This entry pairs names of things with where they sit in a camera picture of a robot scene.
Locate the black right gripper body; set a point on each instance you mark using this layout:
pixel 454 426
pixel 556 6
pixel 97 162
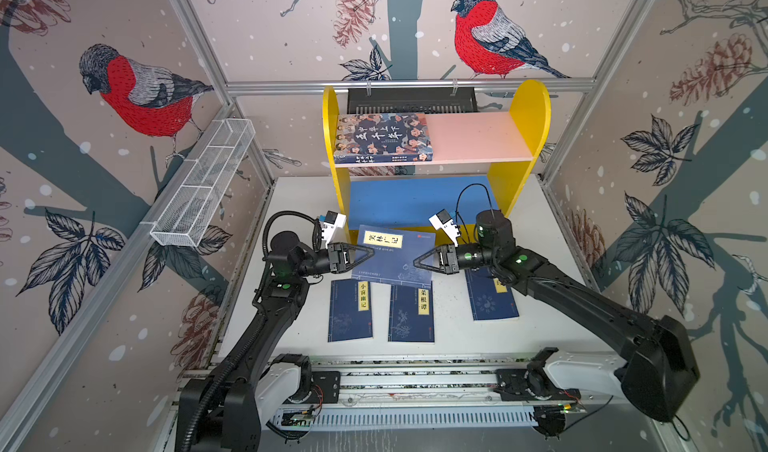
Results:
pixel 454 267

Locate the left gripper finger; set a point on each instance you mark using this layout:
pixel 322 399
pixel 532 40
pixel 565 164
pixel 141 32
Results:
pixel 352 261
pixel 357 252

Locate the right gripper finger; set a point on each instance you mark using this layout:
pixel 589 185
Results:
pixel 435 255
pixel 427 263

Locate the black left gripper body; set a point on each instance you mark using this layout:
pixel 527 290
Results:
pixel 334 260

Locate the blue book yellow label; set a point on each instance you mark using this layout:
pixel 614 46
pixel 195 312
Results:
pixel 394 254

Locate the colourful illustrated thick book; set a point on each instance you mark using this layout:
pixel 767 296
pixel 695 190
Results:
pixel 382 138

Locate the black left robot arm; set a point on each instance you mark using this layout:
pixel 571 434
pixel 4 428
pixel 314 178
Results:
pixel 228 409

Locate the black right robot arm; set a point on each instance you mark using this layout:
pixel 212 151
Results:
pixel 660 368

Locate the yellow pink blue bookshelf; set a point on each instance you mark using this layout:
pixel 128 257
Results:
pixel 496 149

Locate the black vent panel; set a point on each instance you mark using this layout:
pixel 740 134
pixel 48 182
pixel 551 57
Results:
pixel 431 100

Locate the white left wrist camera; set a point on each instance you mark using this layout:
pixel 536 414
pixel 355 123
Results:
pixel 333 228

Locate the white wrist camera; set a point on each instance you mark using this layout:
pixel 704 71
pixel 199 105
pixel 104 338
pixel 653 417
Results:
pixel 333 228
pixel 443 221

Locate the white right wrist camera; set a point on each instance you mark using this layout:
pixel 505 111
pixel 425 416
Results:
pixel 443 221

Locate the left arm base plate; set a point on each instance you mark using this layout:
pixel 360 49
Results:
pixel 325 388

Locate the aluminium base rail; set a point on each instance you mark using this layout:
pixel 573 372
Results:
pixel 415 392

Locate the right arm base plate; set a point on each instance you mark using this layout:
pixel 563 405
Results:
pixel 517 384

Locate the white wire mesh basket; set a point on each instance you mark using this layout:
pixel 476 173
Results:
pixel 192 207

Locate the horizontal aluminium frame bar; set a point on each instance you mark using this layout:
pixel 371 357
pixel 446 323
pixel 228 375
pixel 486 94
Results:
pixel 238 89

